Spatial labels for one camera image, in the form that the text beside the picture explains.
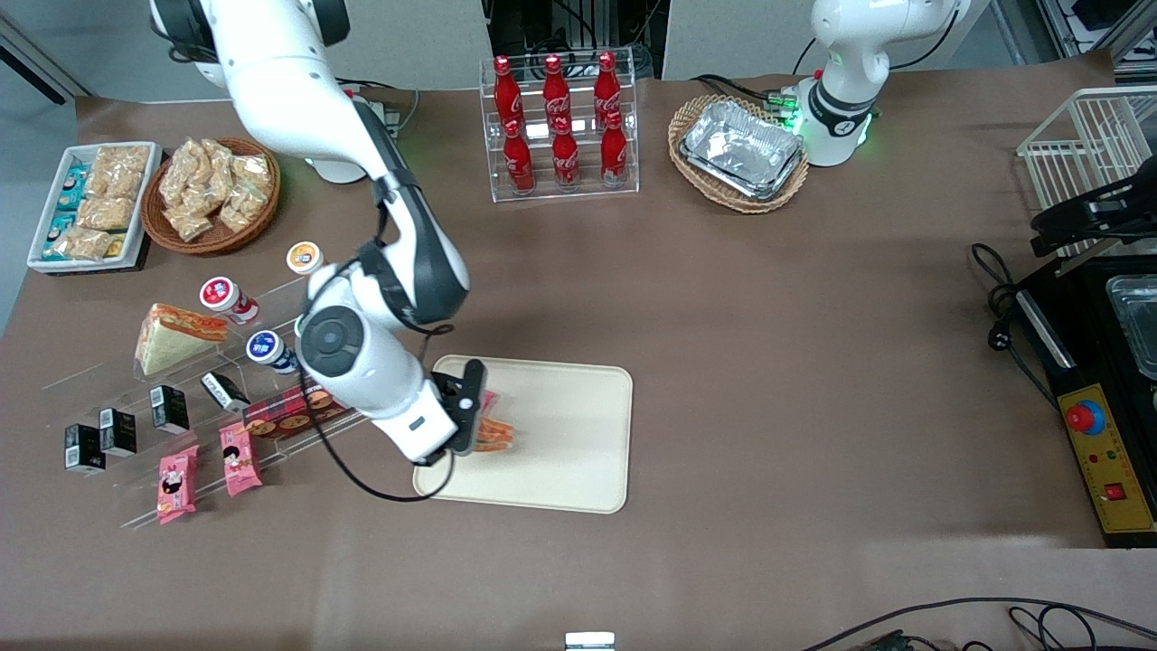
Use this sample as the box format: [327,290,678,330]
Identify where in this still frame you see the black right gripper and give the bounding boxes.
[430,358,489,458]

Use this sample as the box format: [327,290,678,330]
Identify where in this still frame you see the triangle sandwich orange filling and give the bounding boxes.
[474,416,517,454]

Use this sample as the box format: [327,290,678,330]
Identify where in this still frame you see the cream plastic serving tray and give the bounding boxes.
[412,354,634,515]

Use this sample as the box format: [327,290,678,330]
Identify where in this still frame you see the wrapped triangle sandwich white bread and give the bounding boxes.
[134,303,230,378]

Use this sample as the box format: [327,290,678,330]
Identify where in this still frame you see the aluminium foil tray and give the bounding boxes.
[679,136,806,202]
[684,99,804,189]

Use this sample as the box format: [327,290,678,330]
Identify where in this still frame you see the white rectangular snack tray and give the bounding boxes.
[27,142,164,274]

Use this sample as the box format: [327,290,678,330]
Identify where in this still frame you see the red cookie box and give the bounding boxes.
[242,380,364,441]

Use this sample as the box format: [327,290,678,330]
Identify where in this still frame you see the blue lid yogurt cup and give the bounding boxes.
[246,330,302,374]

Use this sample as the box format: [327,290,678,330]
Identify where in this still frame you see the small black carton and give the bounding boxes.
[201,371,250,414]
[150,384,191,435]
[64,423,107,476]
[99,408,138,458]

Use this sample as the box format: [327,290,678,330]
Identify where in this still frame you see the red cola bottle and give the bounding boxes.
[503,118,536,193]
[600,111,629,185]
[542,55,571,126]
[593,52,623,120]
[494,56,524,127]
[551,116,581,189]

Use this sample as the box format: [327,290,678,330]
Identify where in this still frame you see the red lid drink bottle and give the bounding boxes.
[199,277,260,325]

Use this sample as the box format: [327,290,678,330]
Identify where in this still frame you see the clear acrylic bottle rack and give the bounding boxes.
[479,50,640,203]

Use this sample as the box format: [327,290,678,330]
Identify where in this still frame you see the dark brown wicker basket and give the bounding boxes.
[140,137,281,256]

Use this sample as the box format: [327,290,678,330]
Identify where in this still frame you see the clear bag beige snacks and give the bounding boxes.
[221,181,268,232]
[231,154,273,192]
[166,203,214,241]
[202,140,238,214]
[77,195,136,232]
[161,140,205,205]
[52,226,115,263]
[89,145,151,200]

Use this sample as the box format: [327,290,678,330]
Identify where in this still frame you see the brown table cover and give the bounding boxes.
[0,50,1157,651]

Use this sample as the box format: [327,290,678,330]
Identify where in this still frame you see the clear acrylic tiered shelf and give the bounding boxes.
[41,265,405,532]

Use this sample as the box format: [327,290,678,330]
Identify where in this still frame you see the light woven wicker basket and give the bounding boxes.
[668,95,810,214]

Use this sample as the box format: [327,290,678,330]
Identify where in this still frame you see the black sealing machine yellow panel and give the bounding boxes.
[1012,253,1157,550]

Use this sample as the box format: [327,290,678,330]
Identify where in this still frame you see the foil container in machine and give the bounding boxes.
[1105,275,1157,381]

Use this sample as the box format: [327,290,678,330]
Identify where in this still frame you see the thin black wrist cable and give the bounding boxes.
[294,194,457,504]

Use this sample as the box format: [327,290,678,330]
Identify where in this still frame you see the grey cable at arm base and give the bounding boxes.
[339,82,422,129]

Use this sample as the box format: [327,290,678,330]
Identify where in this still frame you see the black cable at arm base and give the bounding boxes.
[691,73,796,106]

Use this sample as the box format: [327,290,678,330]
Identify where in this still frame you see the long black cable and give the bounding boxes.
[800,596,1157,651]

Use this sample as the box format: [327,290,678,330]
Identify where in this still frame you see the black power cable with plug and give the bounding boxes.
[970,242,1060,410]

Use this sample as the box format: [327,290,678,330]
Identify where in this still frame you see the looped black cable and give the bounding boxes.
[1007,604,1157,651]

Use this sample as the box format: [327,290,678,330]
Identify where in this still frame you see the black machine lever handle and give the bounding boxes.
[1030,176,1157,259]

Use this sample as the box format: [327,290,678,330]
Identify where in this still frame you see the white wire basket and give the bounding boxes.
[1017,86,1157,259]

